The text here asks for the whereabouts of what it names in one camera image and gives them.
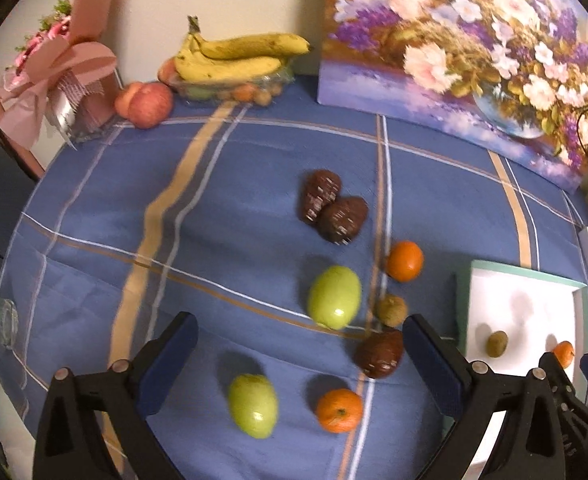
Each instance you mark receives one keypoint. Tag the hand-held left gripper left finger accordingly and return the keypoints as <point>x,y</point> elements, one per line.
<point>171,360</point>

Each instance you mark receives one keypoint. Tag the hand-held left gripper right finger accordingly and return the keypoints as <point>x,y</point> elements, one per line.
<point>431,365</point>

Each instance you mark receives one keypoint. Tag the orange tangerine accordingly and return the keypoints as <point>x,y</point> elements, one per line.
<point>339,410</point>
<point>404,260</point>
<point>564,354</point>

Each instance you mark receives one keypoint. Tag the dark brown avocado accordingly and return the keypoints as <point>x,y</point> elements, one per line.
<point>379,355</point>
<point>319,192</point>
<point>344,220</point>

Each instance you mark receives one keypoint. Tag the white tray with green rim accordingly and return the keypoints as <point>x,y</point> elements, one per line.
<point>524,320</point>

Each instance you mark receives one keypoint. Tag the green apple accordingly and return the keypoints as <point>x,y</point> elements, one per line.
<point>253,405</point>
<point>334,297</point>

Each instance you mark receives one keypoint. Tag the brown kiwi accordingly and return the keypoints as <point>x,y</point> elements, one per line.
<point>390,308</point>
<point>496,344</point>

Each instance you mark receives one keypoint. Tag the blue plaid tablecloth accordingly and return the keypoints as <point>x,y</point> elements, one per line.
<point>223,185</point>

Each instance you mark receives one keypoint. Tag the red peaches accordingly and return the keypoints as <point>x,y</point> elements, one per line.
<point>148,105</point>

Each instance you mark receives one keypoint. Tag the pale peach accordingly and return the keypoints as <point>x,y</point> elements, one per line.
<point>122,101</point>

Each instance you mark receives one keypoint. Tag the small orange fruit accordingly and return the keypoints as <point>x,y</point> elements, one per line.
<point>244,93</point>

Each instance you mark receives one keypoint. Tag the peach-coloured fruit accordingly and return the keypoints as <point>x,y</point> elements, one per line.
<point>166,71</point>

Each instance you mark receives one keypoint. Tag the clear plastic fruit container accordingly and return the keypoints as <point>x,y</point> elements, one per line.
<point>274,82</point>

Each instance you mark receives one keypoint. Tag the yellow banana bunch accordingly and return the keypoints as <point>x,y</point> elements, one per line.
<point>233,47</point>

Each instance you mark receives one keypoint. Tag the pink flower bouquet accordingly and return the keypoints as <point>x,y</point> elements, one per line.
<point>58,60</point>

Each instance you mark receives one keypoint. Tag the floral painting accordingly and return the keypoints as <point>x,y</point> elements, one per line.
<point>449,35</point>

